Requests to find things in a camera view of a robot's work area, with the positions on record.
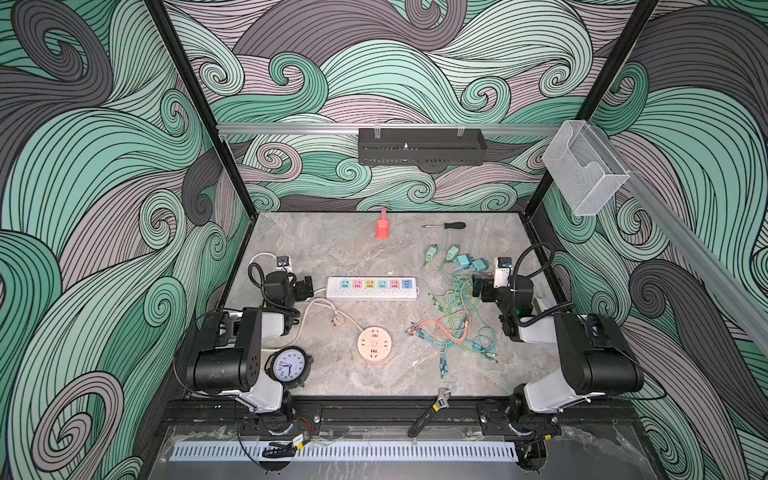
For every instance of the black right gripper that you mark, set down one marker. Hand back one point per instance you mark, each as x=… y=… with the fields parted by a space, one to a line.
x=485 y=288

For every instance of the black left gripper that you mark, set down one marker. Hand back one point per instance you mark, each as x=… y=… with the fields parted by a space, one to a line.
x=302 y=288

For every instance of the white multicolour power strip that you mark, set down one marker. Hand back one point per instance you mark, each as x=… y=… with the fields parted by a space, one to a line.
x=371 y=288

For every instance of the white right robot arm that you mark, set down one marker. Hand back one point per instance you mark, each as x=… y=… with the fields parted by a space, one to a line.
x=595 y=360

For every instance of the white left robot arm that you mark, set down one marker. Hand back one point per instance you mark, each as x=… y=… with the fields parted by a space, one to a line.
x=228 y=358

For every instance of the teal charger plug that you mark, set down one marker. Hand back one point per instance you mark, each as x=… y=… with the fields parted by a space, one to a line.
x=479 y=265
x=464 y=261

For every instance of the black alarm clock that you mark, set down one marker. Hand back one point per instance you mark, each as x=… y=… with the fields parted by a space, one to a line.
x=289 y=366

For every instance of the round pink socket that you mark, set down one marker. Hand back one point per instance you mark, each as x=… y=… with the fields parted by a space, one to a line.
x=374 y=345

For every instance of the red plastic scoop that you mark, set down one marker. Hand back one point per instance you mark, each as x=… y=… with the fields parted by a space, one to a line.
x=382 y=228

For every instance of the adjustable wrench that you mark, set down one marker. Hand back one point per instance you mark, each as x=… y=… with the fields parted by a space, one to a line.
x=441 y=402

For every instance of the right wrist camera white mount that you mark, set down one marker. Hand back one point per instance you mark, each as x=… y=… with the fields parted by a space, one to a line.
x=503 y=268

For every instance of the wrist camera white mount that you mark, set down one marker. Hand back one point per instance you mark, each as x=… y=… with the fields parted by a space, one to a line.
x=503 y=268
x=283 y=263

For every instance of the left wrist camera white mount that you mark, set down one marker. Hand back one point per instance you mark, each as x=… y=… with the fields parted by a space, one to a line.
x=283 y=263

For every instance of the black handle screwdriver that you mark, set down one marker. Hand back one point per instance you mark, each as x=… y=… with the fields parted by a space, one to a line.
x=447 y=226

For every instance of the clear plastic wall holder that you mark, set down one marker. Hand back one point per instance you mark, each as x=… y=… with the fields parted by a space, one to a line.
x=585 y=167

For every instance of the black wall tray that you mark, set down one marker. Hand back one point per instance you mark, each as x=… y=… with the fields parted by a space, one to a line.
x=430 y=149

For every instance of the aluminium rail back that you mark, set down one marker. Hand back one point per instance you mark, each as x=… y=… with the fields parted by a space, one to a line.
x=305 y=128

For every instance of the aluminium rail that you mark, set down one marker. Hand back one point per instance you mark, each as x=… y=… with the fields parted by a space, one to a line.
x=305 y=128
x=713 y=214

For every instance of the white slotted cable duct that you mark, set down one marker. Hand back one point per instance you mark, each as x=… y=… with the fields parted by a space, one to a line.
x=440 y=451

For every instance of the aluminium rail right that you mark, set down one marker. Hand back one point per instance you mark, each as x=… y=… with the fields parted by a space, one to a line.
x=713 y=214

